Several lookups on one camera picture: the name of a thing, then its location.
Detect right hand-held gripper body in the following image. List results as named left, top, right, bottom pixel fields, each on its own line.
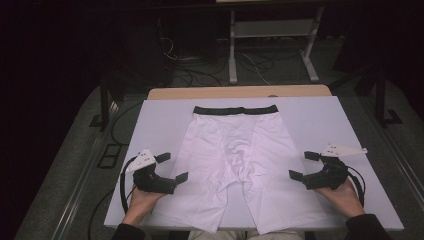
left=301, top=143, right=369, bottom=191

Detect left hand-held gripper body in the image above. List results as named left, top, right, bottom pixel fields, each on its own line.
left=125, top=148, right=178, bottom=195

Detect white shorts with black waistband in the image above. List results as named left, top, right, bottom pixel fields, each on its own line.
left=150, top=104, right=328, bottom=236

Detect person's left hand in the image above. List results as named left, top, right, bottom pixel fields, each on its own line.
left=125, top=188, right=168, bottom=219

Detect person's right hand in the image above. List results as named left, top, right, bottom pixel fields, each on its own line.
left=314, top=178, right=366, bottom=219

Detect wooden table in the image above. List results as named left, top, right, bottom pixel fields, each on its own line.
left=147, top=84, right=333, bottom=101

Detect black metal stand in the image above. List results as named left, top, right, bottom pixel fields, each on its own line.
left=89, top=74, right=126, bottom=132
left=374, top=64, right=403, bottom=128

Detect white metal stand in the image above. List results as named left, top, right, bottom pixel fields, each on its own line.
left=228, top=4, right=326, bottom=85

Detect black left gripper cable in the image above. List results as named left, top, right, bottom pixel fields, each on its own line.
left=119, top=156, right=138, bottom=214

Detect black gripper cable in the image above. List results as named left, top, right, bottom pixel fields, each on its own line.
left=346, top=164, right=367, bottom=208
left=119, top=156, right=138, bottom=214

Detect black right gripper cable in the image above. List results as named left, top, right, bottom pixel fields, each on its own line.
left=346, top=164, right=367, bottom=208

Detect black floor frame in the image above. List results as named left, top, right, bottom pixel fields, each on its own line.
left=96, top=143, right=130, bottom=170

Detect black floor cable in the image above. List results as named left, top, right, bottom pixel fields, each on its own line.
left=110, top=101, right=143, bottom=147
left=87, top=188, right=116, bottom=240

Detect black floor cables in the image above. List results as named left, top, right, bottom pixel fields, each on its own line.
left=159, top=36, right=281, bottom=88

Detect white floor cable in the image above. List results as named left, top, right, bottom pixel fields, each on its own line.
left=238, top=52, right=272, bottom=86

